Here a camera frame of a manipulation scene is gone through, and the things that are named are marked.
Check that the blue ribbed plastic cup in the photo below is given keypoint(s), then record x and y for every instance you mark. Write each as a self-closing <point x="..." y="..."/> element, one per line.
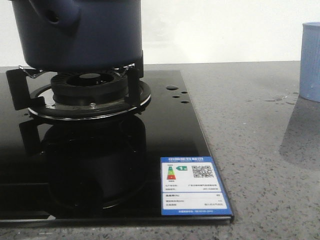
<point x="309" y="80"/>

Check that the black pot support grate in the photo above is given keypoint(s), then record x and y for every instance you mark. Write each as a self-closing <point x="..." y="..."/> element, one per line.
<point x="82" y="96"/>

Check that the dark blue pot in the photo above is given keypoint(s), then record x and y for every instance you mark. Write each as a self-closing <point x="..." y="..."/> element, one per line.
<point x="79" y="35"/>

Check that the blue energy label sticker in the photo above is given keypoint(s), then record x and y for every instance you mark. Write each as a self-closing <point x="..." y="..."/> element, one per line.
<point x="191" y="186"/>

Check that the black glass gas stove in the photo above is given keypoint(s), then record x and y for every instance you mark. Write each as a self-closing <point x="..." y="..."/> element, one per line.
<point x="101" y="173"/>

